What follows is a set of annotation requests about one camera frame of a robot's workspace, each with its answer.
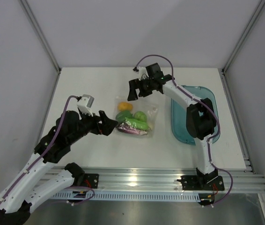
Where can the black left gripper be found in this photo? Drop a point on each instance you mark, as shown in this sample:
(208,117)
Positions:
(105,127)

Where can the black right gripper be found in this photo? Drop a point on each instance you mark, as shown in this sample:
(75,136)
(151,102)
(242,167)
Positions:
(136,84)

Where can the yellow lemon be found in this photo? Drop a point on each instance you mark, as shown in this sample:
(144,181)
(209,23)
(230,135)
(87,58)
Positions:
(125,106)

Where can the green bell pepper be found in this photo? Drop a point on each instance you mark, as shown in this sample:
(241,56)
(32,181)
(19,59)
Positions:
(121,116)

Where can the light green round squash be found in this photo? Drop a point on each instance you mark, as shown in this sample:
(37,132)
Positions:
(141,116)

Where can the clear zip top bag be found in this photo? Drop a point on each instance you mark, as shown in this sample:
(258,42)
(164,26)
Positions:
(151,110)

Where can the light green gourd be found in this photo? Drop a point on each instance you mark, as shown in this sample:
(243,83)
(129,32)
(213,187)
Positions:
(137,124)

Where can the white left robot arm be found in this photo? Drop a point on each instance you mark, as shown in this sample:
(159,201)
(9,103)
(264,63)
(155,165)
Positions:
(19,199)

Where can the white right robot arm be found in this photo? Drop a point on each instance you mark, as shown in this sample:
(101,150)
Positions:
(200,117)

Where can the teal plastic tray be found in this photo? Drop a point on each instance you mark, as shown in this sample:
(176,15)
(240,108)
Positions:
(178,114)

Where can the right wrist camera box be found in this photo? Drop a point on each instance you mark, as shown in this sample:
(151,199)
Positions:
(141,72)

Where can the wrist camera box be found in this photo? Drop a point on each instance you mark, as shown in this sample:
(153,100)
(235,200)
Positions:
(141,72)
(84,105)

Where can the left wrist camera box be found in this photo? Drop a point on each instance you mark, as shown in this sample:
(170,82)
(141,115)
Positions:
(84,105)

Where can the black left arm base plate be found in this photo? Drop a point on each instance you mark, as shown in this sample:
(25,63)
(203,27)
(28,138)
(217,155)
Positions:
(90,180)

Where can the slotted cable duct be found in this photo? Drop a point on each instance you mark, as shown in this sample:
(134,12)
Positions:
(127,196)

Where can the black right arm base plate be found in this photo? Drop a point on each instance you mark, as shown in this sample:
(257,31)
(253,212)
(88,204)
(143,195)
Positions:
(193,183)

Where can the aluminium mounting rail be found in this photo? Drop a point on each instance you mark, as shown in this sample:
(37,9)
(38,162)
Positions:
(165,180)

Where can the left aluminium frame post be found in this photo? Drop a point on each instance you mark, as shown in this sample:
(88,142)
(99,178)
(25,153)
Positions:
(39,33)

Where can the aluminium frame post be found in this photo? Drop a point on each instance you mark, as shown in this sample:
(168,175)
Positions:
(39,33)
(258,11)

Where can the right aluminium frame post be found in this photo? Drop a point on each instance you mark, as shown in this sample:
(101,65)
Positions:
(258,11)

